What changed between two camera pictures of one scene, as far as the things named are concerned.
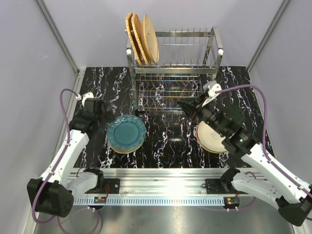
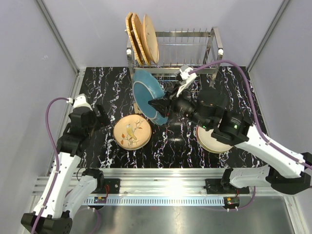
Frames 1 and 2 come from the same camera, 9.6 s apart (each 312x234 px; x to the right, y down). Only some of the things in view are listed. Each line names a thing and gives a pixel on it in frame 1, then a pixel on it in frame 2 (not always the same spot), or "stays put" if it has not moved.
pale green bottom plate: [124, 151] → [135, 148]
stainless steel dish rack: [184, 57] stays put
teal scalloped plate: [126, 132] → [146, 87]
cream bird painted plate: [149, 39] stays put
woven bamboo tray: [128, 19] stays put
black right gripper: [194, 110] → [163, 106]
